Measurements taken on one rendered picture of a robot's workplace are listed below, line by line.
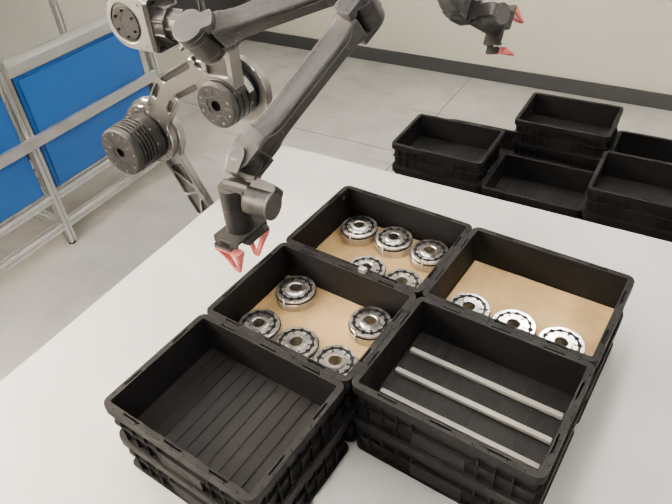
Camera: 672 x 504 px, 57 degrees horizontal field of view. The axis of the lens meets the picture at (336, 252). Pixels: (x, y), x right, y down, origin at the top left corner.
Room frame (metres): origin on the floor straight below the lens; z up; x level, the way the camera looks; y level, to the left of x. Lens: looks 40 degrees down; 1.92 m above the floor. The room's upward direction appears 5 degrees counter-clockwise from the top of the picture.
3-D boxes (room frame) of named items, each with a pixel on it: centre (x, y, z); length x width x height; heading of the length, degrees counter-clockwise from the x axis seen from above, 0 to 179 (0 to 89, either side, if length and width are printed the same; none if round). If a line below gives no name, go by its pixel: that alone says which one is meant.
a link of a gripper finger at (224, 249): (1.02, 0.20, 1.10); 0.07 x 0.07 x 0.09; 53
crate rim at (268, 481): (0.79, 0.25, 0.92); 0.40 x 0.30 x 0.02; 53
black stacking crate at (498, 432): (0.78, -0.25, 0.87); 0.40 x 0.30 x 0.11; 53
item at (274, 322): (1.04, 0.20, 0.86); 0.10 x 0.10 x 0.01
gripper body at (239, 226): (1.04, 0.19, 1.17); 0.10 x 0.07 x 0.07; 143
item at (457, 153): (2.31, -0.52, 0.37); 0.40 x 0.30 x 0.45; 57
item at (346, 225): (1.39, -0.07, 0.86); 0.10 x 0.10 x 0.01
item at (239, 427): (0.79, 0.25, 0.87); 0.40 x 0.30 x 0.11; 53
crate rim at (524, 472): (0.78, -0.25, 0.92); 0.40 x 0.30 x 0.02; 53
